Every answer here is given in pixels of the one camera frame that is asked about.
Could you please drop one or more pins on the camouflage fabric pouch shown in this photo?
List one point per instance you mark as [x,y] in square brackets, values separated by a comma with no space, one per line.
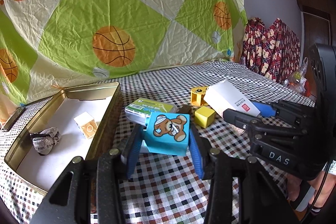
[44,141]

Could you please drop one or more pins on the gold metal tin box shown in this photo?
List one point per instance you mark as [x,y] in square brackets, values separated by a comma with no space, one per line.
[103,102]

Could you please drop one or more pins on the plastic bag with toy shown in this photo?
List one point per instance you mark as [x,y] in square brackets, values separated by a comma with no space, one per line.
[297,81]

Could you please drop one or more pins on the white box red label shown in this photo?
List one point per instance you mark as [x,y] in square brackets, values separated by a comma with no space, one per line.
[224,95]

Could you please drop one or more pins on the person's right hand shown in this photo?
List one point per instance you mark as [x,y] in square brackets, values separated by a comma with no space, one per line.
[293,188]

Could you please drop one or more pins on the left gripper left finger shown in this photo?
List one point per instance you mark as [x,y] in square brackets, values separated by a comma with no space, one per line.
[118,164]

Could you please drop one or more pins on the basketball pattern bed sheet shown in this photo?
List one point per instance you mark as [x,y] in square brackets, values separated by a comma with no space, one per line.
[48,45]

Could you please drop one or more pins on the red bear pattern cloth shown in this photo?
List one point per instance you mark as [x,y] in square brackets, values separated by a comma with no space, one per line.
[270,52]

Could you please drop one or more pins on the dark metal harmonica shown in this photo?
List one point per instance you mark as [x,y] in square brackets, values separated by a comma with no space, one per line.
[12,120]

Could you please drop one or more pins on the white orange star box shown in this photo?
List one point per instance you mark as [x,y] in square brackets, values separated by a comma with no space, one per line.
[87,124]

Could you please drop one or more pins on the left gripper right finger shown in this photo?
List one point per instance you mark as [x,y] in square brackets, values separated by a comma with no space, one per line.
[213,164]

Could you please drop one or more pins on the yellow crying face toy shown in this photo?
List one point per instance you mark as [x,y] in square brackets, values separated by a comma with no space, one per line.
[197,96]

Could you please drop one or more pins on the blue bear cartoon box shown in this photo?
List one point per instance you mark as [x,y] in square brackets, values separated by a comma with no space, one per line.
[167,133]

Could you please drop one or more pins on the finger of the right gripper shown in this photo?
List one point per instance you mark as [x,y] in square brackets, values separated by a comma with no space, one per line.
[258,130]
[283,111]

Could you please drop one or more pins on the checkered tablecloth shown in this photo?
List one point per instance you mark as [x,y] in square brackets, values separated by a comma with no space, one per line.
[163,189]

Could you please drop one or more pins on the yellow cube block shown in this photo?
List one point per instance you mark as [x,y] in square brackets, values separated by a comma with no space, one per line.
[204,116]

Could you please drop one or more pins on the green dental floss box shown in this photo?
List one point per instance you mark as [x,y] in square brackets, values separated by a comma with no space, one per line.
[140,110]

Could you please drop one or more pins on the dark wooden cabinet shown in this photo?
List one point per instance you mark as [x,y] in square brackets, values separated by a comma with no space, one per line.
[317,26]

